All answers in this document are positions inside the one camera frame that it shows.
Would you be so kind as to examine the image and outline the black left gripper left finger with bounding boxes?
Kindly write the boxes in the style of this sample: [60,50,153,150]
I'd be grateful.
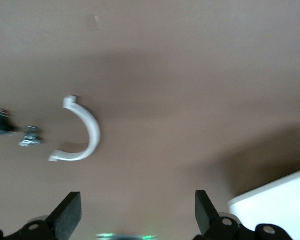
[14,191,83,240]

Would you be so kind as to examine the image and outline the white plastic half ring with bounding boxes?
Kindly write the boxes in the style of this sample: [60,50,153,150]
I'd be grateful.
[48,95,101,163]

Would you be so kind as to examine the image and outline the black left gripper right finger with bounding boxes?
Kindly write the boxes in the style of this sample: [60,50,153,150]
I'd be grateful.
[194,190,240,240]

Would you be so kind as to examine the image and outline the white drawer cabinet housing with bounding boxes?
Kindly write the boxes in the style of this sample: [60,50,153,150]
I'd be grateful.
[227,166,300,240]

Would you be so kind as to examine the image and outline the black contact block piece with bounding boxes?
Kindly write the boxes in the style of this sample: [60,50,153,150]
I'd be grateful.
[0,108,16,137]

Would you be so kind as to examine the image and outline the small metal contact piece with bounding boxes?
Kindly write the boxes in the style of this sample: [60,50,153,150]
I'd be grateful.
[18,125,43,148]

